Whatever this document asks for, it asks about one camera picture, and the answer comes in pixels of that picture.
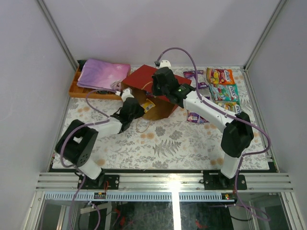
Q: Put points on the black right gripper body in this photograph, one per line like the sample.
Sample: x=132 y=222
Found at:
x=157 y=90

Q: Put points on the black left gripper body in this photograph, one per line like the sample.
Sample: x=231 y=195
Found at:
x=135 y=105

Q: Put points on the yellow snack packet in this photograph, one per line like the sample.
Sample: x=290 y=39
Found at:
x=147 y=105

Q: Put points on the red brown paper bag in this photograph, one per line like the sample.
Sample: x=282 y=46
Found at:
x=140 y=81

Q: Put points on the purple candy bag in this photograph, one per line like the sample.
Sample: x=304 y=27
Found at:
x=195 y=118
x=201 y=79

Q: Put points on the orange Fox's fruits candy bag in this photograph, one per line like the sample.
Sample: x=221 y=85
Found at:
x=220 y=76

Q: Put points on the teal Fox's mint candy bag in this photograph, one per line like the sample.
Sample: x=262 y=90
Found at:
x=221 y=92

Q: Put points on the green yellow candy bag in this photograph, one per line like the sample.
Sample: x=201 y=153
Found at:
x=230 y=105

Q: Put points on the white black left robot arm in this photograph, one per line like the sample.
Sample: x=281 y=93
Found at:
x=76 y=144

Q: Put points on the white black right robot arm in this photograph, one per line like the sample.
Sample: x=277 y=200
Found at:
x=236 y=131

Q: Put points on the pink purple folded cloth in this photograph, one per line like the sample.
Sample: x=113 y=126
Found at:
x=97 y=74

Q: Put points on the wooden tray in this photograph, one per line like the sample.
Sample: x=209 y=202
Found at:
x=80 y=92

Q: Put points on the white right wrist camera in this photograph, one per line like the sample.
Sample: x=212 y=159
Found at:
x=162 y=63

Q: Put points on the aluminium front rail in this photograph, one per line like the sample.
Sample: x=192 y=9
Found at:
x=159 y=182

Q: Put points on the right aluminium frame post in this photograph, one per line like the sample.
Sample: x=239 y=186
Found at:
x=277 y=11

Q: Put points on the aluminium frame post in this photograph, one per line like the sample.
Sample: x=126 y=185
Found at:
x=55 y=30
x=277 y=11

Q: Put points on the left aluminium frame post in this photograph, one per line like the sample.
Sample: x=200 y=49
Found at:
x=55 y=30

